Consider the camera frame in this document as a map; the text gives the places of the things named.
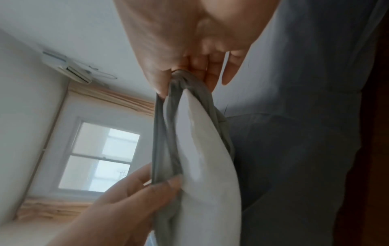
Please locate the window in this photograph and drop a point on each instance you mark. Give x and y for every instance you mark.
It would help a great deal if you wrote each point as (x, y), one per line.
(100, 156)

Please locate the white pillow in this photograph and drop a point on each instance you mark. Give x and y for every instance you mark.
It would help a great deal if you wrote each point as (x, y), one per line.
(206, 180)

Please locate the white air conditioner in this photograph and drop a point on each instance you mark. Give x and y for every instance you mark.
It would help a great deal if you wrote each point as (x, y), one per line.
(70, 69)

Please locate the dark grey bed sheet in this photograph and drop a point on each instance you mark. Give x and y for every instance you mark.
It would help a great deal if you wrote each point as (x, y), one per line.
(304, 96)

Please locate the beige curtain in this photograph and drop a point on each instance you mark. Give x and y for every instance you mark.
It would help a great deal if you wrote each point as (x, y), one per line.
(115, 98)

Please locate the grey pillowcase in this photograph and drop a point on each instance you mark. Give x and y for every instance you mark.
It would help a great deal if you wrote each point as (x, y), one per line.
(162, 144)

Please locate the person's left hand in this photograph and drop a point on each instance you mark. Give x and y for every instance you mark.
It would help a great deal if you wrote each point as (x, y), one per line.
(121, 206)

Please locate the person's right hand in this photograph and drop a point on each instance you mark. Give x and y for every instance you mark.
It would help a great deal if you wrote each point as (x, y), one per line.
(182, 31)

